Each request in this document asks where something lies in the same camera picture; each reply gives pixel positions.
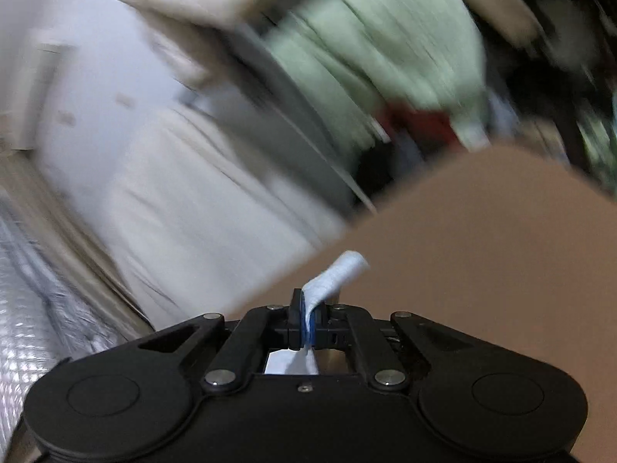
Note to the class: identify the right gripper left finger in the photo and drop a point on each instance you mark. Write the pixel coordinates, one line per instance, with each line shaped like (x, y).
(296, 320)

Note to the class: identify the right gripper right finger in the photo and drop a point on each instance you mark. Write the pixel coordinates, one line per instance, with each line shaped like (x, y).
(331, 327)

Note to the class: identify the white towel cloth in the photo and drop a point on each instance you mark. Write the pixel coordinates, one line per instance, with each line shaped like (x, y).
(322, 288)

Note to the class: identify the cream covered chair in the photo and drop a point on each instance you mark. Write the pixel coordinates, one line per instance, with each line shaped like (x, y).
(230, 187)

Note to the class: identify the red garment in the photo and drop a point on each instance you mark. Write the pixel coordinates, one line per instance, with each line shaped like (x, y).
(431, 131)

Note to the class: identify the silver foil insulation sheet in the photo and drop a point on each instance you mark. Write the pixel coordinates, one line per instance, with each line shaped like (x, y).
(44, 320)

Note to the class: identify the light green quilted garment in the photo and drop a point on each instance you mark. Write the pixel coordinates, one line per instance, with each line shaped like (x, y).
(350, 57)

